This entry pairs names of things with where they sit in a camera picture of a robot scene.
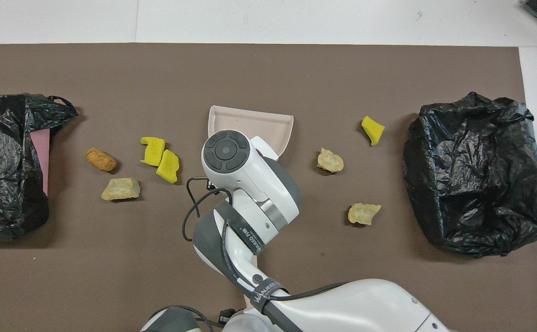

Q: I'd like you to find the crumpled black trash bag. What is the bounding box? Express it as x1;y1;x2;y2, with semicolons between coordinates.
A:
0;94;79;239

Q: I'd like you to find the black bag lined bin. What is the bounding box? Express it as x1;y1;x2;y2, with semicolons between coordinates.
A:
403;91;537;259

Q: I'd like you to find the pink plastic bin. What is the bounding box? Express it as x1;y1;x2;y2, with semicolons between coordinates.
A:
31;129;50;198

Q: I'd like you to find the tan bread slice chunk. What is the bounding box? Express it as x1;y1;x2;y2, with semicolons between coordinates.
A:
347;203;382;226
317;148;345;174

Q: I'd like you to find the brown bread roll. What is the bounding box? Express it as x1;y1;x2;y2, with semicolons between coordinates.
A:
85;148;117;172

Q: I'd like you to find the pale bread chunk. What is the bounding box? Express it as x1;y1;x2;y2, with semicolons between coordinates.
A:
101;177;141;202

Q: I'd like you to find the yellow sponge piece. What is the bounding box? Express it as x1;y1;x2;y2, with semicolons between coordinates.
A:
156;149;180;184
361;116;386;147
140;136;166;167

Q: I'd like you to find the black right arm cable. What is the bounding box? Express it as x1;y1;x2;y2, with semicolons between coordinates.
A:
182;177;348;332

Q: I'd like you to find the brown table mat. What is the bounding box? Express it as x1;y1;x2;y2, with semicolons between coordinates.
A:
0;43;537;332

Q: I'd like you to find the beige plastic dustpan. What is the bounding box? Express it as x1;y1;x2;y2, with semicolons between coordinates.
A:
207;105;294;160

